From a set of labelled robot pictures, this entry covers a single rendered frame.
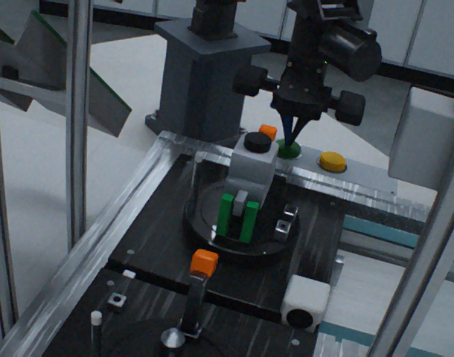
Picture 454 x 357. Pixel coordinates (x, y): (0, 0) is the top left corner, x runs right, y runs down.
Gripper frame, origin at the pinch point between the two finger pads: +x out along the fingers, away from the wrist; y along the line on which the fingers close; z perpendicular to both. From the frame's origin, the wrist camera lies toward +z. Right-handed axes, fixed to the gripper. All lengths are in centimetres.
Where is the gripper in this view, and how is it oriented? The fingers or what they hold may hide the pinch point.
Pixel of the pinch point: (293, 124)
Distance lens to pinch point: 88.7
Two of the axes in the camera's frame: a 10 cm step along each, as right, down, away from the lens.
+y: 9.5, 2.7, -1.4
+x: -1.5, 8.1, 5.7
